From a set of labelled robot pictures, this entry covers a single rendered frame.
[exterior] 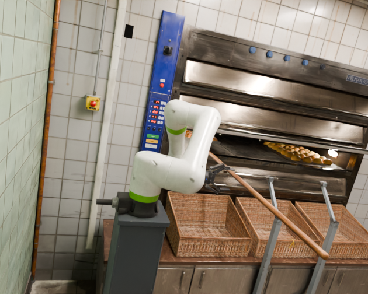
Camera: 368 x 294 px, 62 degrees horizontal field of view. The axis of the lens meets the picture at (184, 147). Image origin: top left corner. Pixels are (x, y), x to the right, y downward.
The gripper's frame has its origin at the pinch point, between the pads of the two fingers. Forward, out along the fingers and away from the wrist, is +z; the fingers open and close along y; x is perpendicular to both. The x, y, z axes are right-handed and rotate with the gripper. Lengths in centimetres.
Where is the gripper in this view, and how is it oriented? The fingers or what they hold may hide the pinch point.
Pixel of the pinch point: (230, 179)
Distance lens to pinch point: 197.5
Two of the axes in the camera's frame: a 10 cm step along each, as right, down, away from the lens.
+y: -1.9, 9.5, 2.3
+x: 2.7, 2.8, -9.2
